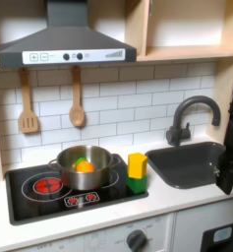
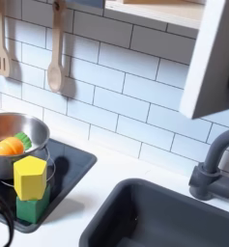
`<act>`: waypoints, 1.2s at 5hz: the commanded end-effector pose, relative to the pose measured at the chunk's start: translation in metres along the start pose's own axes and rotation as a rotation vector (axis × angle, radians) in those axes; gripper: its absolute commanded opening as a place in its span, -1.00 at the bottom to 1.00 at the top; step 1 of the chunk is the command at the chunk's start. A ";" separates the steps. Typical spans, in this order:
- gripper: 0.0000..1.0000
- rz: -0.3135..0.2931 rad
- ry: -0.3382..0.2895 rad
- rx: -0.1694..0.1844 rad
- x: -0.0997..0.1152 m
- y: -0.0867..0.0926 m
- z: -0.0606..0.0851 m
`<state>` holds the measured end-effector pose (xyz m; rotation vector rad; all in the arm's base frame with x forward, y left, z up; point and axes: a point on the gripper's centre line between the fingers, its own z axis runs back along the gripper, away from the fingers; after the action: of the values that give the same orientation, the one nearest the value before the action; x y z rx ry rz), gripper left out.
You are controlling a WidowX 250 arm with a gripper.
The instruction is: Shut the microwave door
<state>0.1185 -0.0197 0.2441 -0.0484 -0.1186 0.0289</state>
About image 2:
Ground black stove top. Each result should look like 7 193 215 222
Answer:
0 138 99 234

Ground wooden spoon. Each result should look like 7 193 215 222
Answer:
46 0 68 94

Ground steel pot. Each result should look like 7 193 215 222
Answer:
0 112 57 188

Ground yellow hexagonal block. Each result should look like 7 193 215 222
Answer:
13 155 48 202

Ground orange toy carrot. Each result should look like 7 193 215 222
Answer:
0 131 33 156

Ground dark grey sink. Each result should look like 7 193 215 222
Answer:
78 178 229 247

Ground dark grey tap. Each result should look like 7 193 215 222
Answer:
187 127 229 201

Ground white toy microwave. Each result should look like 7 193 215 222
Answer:
178 0 229 120

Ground wooden shelf board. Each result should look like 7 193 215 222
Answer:
104 0 206 31

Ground green cube block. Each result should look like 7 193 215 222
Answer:
15 184 51 225

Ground slotted wooden spatula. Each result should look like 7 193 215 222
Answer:
0 0 12 78

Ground thin black cable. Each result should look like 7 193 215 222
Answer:
0 186 15 247

